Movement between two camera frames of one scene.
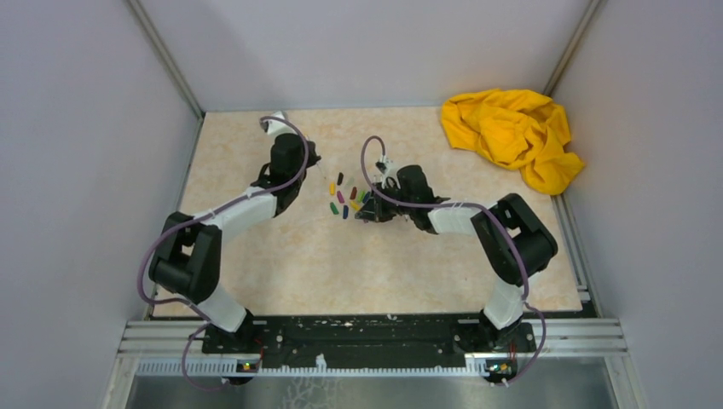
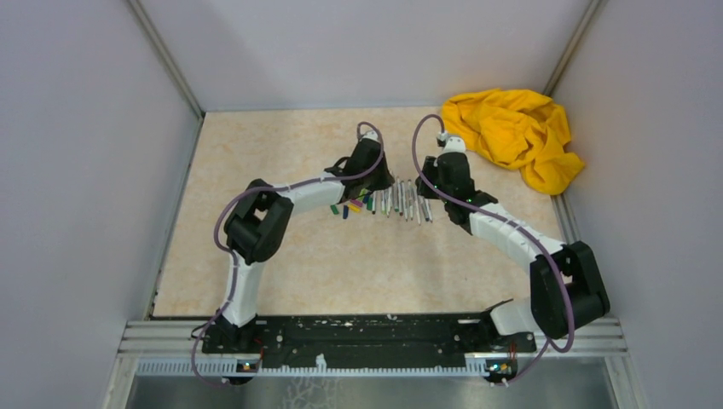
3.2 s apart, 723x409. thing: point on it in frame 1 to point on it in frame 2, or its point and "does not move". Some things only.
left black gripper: [312, 157] to [386, 180]
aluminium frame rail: [546, 339] does not move
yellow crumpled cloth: [519, 129] does not move
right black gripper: [373, 210] to [430, 167]
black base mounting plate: [370, 339] does not move
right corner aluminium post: [571, 48] does not move
